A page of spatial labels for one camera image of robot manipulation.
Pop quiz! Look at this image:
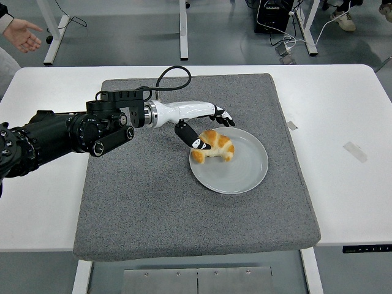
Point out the white background desk leg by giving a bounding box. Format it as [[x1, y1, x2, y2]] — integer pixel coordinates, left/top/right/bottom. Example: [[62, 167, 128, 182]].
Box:
[[295, 0, 321, 56], [179, 0, 189, 61], [43, 0, 70, 66]]

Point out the person's hand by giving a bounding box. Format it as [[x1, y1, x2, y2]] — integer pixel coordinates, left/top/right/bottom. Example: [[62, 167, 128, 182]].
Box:
[[2, 18, 43, 54]]

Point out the black table control panel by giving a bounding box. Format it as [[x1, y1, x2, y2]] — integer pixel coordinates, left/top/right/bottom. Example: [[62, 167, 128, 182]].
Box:
[[342, 244, 392, 254]]

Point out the thin black floor cable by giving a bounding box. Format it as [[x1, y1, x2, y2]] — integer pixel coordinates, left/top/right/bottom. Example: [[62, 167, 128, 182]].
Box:
[[47, 0, 88, 33]]

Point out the black equipment box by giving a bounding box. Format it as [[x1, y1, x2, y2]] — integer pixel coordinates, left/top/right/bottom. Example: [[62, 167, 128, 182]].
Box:
[[254, 0, 295, 34]]

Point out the large clear tape strip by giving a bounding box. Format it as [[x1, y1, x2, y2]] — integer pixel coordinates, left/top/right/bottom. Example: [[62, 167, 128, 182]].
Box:
[[342, 141, 369, 164]]

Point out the grey fabric mat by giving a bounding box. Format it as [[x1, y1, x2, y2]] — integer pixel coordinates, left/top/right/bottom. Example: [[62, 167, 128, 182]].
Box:
[[72, 72, 322, 262]]

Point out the person's leg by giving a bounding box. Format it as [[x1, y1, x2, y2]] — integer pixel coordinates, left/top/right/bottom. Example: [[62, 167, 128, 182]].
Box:
[[338, 0, 365, 12]]

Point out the white cable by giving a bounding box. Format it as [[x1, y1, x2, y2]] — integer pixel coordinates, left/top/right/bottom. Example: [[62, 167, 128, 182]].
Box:
[[256, 0, 341, 51]]

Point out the grey round plate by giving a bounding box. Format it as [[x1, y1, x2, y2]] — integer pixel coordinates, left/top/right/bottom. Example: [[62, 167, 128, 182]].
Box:
[[189, 126, 270, 195]]

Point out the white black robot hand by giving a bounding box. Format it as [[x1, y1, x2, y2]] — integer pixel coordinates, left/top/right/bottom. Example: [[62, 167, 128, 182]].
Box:
[[154, 100, 236, 151]]

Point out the person's shoe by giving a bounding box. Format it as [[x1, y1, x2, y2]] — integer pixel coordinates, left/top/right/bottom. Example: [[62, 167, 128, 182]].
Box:
[[378, 2, 392, 23], [330, 7, 357, 32]]

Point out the white table leg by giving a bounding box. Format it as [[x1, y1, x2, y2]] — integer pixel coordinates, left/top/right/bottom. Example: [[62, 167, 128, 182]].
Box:
[[72, 259, 93, 294], [300, 247, 324, 294]]

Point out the grey metal plate with screws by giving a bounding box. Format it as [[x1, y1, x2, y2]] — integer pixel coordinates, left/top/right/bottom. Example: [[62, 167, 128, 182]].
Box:
[[122, 266, 274, 294]]

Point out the golden croissant bread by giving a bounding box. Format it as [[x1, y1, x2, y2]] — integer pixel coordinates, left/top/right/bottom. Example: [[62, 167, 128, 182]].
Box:
[[191, 129, 236, 164]]

